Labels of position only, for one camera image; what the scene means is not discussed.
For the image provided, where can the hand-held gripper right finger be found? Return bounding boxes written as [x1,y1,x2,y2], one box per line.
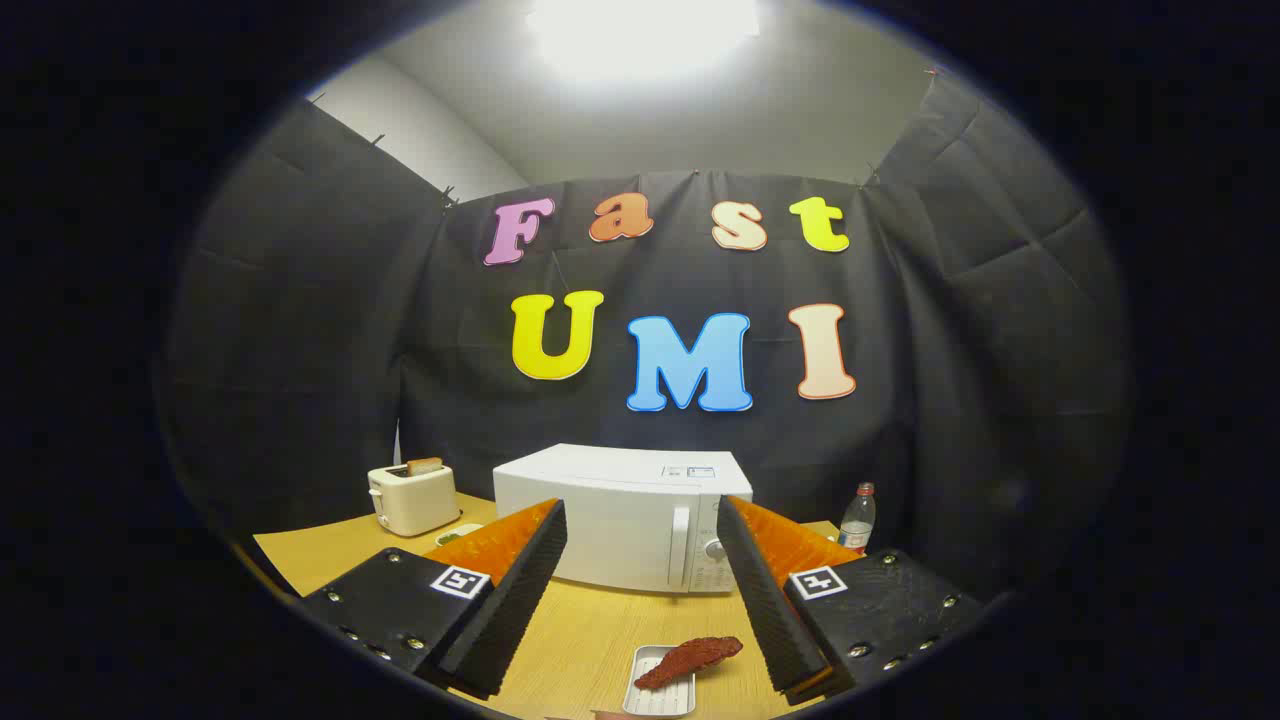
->
[716,495,986,707]

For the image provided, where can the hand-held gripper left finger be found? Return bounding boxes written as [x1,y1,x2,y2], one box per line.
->
[297,498,568,701]

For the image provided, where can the red dried sausage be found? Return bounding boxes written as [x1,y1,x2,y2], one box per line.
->
[633,636,744,691]

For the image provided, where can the white toaster oven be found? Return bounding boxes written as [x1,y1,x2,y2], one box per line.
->
[492,443,754,596]

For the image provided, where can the cream toaster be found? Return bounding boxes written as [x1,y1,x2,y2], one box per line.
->
[367,463,462,538]

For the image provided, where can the clear plastic water bottle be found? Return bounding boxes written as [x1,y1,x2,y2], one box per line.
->
[838,482,878,556]

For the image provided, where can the small white ribbed tray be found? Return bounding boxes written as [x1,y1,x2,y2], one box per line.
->
[622,645,698,718]

